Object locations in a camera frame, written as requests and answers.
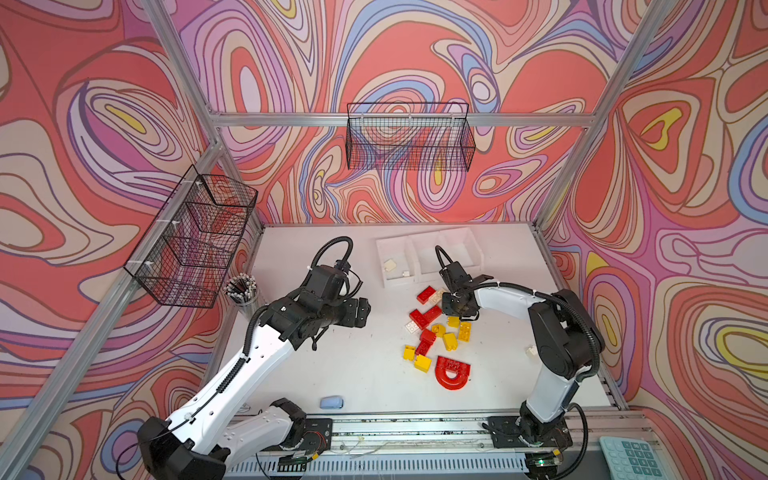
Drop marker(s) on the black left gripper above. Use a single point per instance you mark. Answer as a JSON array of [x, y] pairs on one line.
[[351, 320]]

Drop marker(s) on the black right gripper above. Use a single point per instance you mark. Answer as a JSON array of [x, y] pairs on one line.
[[449, 311]]

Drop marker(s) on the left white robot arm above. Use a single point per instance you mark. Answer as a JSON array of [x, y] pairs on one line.
[[199, 441]]

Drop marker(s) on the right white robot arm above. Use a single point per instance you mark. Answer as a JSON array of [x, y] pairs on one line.
[[567, 340]]

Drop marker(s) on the yellow long lego brick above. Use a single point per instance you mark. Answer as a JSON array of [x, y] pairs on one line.
[[464, 332]]

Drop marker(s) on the yellow round lego piece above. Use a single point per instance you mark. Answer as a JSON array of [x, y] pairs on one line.
[[438, 329]]

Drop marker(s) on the yellow lego brick centre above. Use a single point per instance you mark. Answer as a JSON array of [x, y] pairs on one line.
[[450, 341]]

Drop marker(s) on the red narrow lego brick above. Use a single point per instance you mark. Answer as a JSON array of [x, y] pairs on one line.
[[426, 341]]

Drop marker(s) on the right translucent plastic bin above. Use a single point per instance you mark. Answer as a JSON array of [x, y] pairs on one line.
[[462, 246]]

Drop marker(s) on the translucent plastic bin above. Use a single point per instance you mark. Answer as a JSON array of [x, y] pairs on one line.
[[401, 251], [424, 246], [462, 246]]

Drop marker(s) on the small cream lego brick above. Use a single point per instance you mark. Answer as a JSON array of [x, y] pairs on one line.
[[412, 327]]

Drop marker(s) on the middle translucent plastic bin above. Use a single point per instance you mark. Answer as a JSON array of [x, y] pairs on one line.
[[424, 246]]

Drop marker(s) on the yellow lego brick front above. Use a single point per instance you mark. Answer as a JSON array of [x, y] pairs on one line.
[[422, 363]]

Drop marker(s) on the small yellow lego left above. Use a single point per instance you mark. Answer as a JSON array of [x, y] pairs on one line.
[[410, 353]]

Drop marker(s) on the left translucent plastic bin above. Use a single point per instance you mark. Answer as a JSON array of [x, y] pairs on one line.
[[401, 251]]

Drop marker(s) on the red arch lego piece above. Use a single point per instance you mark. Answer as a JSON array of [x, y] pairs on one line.
[[452, 374]]

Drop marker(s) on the metal cup of pens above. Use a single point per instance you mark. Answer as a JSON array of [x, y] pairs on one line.
[[244, 292]]

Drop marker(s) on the blue eraser block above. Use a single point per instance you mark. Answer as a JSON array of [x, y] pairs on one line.
[[334, 402]]

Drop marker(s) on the green calculator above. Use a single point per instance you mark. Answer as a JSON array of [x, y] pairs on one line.
[[630, 459]]

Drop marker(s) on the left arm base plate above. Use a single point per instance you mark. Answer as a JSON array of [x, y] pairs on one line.
[[312, 435]]

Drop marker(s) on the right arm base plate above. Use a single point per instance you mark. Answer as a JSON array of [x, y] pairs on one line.
[[517, 432]]

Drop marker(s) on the left black wire basket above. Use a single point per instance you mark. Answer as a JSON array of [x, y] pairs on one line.
[[199, 228]]

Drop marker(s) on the black wire basket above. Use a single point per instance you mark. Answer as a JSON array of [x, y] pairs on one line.
[[199, 228], [409, 136]]

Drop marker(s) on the back black wire basket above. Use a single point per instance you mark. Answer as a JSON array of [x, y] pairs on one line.
[[409, 136]]

